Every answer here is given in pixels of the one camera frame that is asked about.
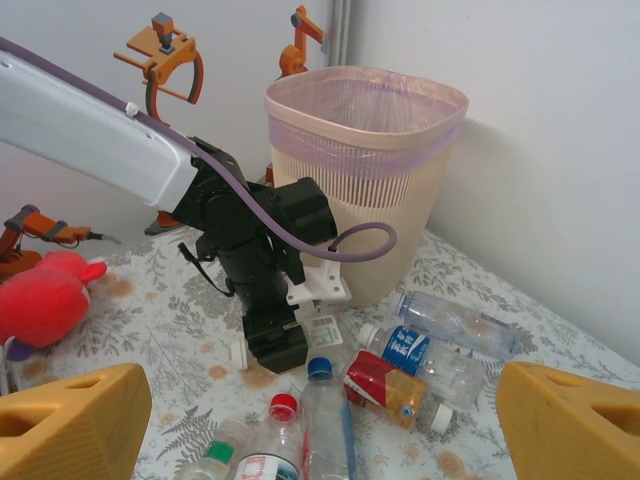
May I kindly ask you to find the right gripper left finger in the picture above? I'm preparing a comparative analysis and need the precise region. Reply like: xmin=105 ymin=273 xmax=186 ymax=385
xmin=0 ymin=362 xmax=154 ymax=480

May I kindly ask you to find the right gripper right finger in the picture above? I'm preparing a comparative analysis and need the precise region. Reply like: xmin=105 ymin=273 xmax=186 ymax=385
xmin=494 ymin=360 xmax=640 ymax=480

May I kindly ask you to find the green and white label bottle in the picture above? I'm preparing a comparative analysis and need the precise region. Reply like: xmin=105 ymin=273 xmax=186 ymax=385
xmin=228 ymin=312 xmax=354 ymax=372

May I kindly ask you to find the red cap red label bottle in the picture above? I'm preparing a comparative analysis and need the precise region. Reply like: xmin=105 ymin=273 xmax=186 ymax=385
xmin=232 ymin=393 xmax=304 ymax=480

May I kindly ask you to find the clear bottle blue strip label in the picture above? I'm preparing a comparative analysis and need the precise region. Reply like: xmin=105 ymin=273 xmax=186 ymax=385
xmin=298 ymin=356 xmax=361 ymax=480

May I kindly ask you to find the red and gold label bottle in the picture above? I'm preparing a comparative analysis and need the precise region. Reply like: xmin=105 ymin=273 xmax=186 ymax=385
xmin=342 ymin=349 xmax=454 ymax=432

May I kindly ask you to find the clear bottle green cap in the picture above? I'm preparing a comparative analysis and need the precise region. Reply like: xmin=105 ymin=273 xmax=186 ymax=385
xmin=174 ymin=417 xmax=256 ymax=480

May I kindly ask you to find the blue label white cap bottle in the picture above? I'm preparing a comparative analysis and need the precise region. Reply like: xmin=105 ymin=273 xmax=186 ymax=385
xmin=358 ymin=322 xmax=494 ymax=414

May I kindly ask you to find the clear unlabelled plastic bottle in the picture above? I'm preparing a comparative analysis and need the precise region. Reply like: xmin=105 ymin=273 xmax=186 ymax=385
xmin=391 ymin=291 xmax=522 ymax=360

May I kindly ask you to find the beige ribbed plastic bin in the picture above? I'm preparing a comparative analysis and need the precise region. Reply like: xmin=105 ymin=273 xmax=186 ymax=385
xmin=263 ymin=65 xmax=470 ymax=309

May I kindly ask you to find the floral tablecloth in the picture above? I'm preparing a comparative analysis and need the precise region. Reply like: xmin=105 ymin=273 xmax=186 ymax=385
xmin=0 ymin=227 xmax=640 ymax=480

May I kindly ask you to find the red plush toy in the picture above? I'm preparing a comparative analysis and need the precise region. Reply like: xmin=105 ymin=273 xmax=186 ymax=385
xmin=0 ymin=249 xmax=109 ymax=364

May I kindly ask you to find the orange claw gripper sticker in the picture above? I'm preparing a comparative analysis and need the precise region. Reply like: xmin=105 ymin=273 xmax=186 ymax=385
xmin=113 ymin=12 xmax=205 ymax=126

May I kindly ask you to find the thin black cable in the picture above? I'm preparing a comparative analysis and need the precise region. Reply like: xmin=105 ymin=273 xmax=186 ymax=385
xmin=177 ymin=241 xmax=236 ymax=297

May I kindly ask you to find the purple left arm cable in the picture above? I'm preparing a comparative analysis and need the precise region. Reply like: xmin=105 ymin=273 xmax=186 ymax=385
xmin=0 ymin=35 xmax=399 ymax=262

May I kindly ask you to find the aluminium frame post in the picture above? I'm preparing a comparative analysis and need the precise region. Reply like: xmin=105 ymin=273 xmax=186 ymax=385
xmin=322 ymin=0 xmax=357 ymax=69

